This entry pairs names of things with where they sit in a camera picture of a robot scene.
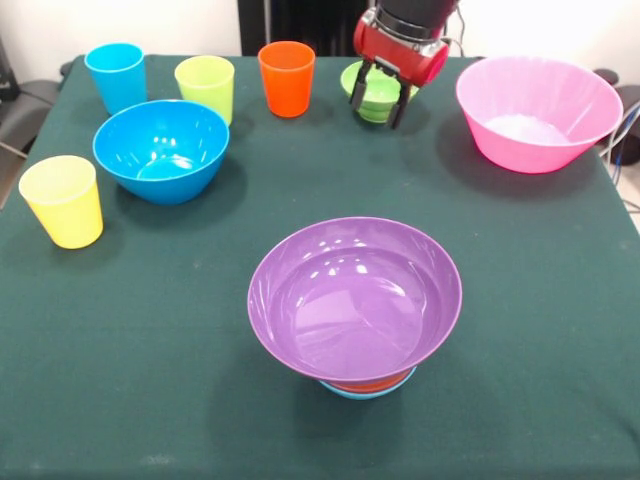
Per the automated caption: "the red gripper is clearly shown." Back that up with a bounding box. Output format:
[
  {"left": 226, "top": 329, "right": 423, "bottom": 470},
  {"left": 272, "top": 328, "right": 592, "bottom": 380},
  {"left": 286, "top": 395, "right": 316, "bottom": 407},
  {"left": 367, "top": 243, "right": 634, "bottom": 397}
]
[{"left": 348, "top": 9, "right": 451, "bottom": 130}]

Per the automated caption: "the small green plastic bowl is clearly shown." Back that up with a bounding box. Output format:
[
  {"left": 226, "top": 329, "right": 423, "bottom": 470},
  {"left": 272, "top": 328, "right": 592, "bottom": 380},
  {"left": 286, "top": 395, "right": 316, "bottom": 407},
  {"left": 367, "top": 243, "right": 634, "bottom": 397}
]
[{"left": 339, "top": 60, "right": 420, "bottom": 125}]

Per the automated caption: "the purple plastic bowl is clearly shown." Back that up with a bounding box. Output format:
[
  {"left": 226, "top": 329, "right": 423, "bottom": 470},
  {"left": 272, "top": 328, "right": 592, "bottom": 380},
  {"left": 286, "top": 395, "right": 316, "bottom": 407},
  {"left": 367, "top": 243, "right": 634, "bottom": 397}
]
[{"left": 247, "top": 215, "right": 464, "bottom": 385}]

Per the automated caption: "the orange plastic bowl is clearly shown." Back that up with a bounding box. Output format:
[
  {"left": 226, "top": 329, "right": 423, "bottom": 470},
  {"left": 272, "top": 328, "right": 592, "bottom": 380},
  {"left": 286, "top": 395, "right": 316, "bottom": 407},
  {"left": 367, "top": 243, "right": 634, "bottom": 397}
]
[{"left": 329, "top": 372, "right": 411, "bottom": 393}]

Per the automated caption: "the small blue plastic bowl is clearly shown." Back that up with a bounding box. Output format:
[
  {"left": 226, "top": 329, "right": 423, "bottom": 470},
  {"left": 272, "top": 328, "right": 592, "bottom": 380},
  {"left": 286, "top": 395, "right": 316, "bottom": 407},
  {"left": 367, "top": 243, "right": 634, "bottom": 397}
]
[{"left": 318, "top": 367, "right": 419, "bottom": 401}]

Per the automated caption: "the orange plastic cup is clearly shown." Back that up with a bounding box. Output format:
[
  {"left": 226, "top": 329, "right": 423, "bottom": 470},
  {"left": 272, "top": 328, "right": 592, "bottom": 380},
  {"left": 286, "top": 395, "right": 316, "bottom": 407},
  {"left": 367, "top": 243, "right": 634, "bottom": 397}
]
[{"left": 257, "top": 40, "right": 317, "bottom": 119}]

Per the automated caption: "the large pink plastic bowl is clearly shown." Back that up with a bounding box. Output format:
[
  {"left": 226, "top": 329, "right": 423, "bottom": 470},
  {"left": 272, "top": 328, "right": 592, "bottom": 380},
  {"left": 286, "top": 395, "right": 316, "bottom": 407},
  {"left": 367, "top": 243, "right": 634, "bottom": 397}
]
[{"left": 455, "top": 55, "right": 625, "bottom": 175}]

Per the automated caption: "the lime green plastic cup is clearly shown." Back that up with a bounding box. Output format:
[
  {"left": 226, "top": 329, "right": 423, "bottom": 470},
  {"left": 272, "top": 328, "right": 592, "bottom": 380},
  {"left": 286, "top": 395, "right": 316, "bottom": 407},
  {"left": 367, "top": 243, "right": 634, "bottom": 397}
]
[{"left": 173, "top": 54, "right": 236, "bottom": 127}]

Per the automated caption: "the large blue plastic bowl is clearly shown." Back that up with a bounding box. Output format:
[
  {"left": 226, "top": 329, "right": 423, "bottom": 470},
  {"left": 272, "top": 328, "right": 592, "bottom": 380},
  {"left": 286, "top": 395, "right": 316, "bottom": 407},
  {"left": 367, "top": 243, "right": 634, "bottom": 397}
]
[{"left": 92, "top": 99, "right": 231, "bottom": 206}]

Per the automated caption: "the black equipment base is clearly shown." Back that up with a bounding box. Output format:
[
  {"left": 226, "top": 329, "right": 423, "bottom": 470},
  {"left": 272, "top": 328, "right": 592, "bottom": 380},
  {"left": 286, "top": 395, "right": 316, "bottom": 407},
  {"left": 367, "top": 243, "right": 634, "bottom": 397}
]
[{"left": 594, "top": 67, "right": 640, "bottom": 166}]

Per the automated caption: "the blue plastic cup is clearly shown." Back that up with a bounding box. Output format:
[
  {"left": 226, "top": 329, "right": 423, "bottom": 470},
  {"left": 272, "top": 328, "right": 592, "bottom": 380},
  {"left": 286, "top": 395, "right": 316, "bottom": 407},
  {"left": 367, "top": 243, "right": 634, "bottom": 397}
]
[{"left": 83, "top": 42, "right": 149, "bottom": 116}]

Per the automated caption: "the dark green tablecloth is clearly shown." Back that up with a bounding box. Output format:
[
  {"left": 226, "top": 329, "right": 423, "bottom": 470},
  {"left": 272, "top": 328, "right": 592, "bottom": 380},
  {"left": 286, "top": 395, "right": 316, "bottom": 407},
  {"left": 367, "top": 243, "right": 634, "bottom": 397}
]
[{"left": 0, "top": 53, "right": 640, "bottom": 480}]

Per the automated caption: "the yellow plastic cup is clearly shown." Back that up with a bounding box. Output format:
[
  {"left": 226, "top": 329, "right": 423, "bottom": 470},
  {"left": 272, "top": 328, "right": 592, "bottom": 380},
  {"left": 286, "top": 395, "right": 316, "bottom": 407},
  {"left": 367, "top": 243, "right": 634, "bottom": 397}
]
[{"left": 18, "top": 154, "right": 105, "bottom": 250}]

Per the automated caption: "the black chair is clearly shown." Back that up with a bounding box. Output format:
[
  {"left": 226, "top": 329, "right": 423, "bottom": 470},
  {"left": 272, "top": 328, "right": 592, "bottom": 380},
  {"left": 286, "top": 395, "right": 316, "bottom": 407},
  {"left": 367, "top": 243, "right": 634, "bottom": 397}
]
[{"left": 0, "top": 34, "right": 69, "bottom": 156}]

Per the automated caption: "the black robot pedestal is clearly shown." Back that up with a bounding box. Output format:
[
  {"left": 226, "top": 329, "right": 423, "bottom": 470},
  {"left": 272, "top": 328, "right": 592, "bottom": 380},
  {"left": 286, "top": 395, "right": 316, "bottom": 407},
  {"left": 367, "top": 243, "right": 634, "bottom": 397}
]
[{"left": 239, "top": 0, "right": 381, "bottom": 57}]

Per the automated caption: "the blue cable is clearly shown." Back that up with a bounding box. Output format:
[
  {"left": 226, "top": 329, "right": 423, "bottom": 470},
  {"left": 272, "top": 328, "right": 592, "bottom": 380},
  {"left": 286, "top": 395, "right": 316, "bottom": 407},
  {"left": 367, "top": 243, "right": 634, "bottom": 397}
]
[{"left": 610, "top": 99, "right": 640, "bottom": 167}]

